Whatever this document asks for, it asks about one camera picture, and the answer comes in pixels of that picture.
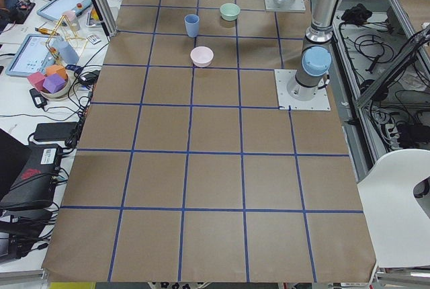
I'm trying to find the tablet in blue case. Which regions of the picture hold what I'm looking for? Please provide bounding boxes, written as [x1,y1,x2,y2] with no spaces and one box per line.
[36,0,92,22]

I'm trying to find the black power adapter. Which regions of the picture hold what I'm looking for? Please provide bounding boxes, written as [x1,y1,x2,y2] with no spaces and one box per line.
[33,122,77,142]

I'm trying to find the mint green bowl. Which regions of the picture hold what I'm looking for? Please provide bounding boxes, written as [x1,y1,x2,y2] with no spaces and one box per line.
[220,3,241,22]

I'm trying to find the white chair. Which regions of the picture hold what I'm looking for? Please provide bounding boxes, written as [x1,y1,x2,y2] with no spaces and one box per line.
[358,149,429,268]

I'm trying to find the light blue block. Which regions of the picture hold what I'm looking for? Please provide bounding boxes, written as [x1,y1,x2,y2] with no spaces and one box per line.
[53,40,79,65]

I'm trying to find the pink bowl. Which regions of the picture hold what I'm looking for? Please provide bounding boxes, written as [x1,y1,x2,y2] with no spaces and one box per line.
[190,46,214,68]

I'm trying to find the bowl of coloured blocks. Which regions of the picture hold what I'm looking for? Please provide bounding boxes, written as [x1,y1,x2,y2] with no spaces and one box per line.
[27,65,71,100]

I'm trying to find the blue cup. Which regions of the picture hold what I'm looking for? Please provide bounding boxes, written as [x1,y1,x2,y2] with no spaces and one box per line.
[184,14,200,38]

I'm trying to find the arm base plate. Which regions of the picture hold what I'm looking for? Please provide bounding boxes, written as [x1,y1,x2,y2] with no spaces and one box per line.
[274,69,331,111]
[264,0,306,13]

